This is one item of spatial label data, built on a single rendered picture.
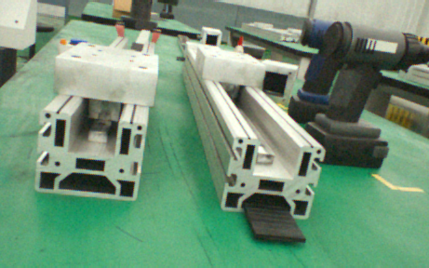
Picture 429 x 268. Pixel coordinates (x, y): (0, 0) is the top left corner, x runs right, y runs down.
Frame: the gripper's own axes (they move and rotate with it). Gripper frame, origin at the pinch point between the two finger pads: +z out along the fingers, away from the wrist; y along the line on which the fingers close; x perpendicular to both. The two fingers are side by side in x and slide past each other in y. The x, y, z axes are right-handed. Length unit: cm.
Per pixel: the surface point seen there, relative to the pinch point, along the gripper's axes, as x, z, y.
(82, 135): -79, 0, -3
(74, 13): 1074, 65, -191
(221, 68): -53, -6, 16
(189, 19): 1104, 26, 107
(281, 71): -21.8, -3.8, 36.9
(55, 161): -85, 1, -4
